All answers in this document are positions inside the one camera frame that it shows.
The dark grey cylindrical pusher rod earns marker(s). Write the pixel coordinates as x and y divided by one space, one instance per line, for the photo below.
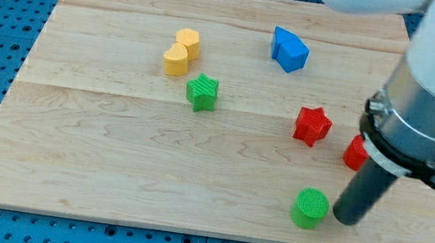
362 192

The green cylinder block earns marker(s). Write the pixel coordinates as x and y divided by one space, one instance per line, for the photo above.
310 208

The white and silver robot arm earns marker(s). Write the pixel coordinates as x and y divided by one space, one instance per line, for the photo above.
398 124

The red star block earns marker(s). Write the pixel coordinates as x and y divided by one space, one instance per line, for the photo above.
311 125

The green star block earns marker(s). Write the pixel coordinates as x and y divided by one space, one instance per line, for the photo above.
202 93

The red cylinder block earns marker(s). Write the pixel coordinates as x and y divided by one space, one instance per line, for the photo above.
355 154

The blue cube block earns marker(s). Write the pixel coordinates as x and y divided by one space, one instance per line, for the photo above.
292 55

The light wooden board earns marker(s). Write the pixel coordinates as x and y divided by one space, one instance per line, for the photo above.
93 128

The blue triangle block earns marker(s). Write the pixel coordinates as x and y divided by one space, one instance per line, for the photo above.
279 37

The yellow heart block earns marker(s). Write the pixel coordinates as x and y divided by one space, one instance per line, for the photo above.
176 60

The yellow hexagon block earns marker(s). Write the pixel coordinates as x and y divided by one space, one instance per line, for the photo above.
191 40

